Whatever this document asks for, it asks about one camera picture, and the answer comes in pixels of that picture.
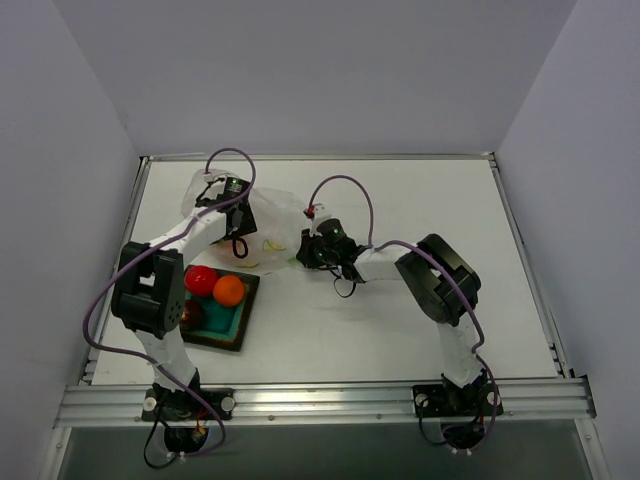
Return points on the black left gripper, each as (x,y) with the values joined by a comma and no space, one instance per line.
(245,220)

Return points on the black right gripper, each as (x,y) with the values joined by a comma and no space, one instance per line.
(306,248)

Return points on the printed clear plastic bag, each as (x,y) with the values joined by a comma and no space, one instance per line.
(279,220)

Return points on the orange fake fruit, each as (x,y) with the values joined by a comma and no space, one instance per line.
(229,291)

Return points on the bright red fake apple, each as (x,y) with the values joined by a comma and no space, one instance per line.
(200,280)

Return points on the dark red fake apple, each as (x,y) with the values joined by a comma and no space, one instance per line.
(193,315)

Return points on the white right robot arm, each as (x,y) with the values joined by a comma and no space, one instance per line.
(443,285)

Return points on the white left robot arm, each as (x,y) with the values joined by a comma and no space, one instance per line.
(149,294)

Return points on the teal square ceramic plate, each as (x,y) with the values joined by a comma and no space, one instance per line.
(221,327)

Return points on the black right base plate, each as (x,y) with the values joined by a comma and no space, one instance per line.
(445,400)

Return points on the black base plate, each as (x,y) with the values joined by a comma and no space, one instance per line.
(445,400)
(181,406)

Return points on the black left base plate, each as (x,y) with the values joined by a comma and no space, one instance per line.
(181,406)

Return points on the aluminium front rail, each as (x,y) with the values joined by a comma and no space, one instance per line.
(325,403)

